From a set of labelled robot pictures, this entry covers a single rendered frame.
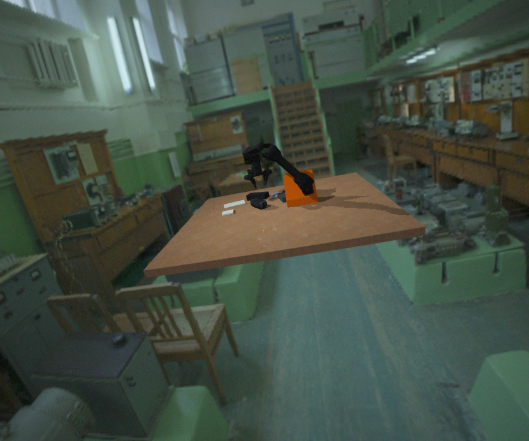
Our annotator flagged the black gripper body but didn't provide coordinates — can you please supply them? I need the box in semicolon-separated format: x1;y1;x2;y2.
244;163;272;180

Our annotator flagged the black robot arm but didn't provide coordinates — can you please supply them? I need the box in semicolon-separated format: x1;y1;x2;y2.
242;142;314;196

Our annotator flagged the dark grey controller unit with white label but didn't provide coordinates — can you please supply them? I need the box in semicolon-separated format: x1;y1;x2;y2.
250;198;267;210

